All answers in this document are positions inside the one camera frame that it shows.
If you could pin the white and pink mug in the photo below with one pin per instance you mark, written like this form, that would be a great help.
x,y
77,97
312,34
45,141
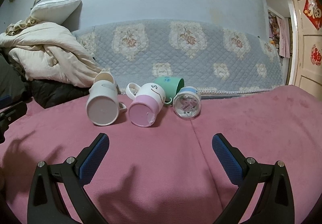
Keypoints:
x,y
147,101

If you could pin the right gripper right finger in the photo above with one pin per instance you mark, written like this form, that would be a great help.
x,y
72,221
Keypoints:
x,y
275,203

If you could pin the clear glass jar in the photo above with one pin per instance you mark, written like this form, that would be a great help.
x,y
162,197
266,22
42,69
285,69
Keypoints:
x,y
187,103

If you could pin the blue floral quilted bedspread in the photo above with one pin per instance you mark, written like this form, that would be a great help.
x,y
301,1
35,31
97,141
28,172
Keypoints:
x,y
216,60

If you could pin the red fu diamond sticker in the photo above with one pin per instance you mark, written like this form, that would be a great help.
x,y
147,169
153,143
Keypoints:
x,y
312,10

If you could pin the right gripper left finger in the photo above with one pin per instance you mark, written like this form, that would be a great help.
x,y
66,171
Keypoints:
x,y
46,203

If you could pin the green plastic cup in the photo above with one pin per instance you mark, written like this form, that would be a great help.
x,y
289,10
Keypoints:
x,y
171,86

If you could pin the white pillow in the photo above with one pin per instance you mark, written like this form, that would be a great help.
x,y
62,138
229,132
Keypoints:
x,y
56,11

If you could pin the cream wooden door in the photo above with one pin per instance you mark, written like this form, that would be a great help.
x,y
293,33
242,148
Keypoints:
x,y
303,73

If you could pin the white ceramic mug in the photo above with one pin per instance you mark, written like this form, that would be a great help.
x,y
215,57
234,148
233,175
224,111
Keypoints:
x,y
103,106

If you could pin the dark clothing pile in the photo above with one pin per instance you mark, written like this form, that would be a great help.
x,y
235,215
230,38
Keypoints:
x,y
47,93

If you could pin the cream crumpled duvet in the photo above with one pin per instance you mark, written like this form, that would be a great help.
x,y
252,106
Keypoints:
x,y
46,50

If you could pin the red paper-cut door sticker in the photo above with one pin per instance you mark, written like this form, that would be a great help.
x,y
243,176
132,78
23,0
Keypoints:
x,y
315,56

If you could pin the pink plush blanket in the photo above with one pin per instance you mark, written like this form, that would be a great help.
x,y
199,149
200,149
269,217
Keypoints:
x,y
168,173

